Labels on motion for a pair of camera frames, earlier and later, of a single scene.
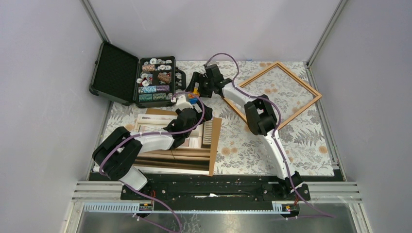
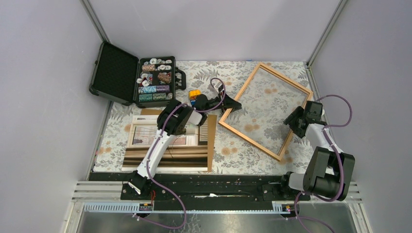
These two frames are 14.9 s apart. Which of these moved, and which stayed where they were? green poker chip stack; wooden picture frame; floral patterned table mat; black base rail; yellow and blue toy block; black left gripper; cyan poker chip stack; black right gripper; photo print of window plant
Moved: black left gripper; wooden picture frame; black right gripper
Stayed: floral patterned table mat; black base rail; yellow and blue toy block; photo print of window plant; cyan poker chip stack; green poker chip stack
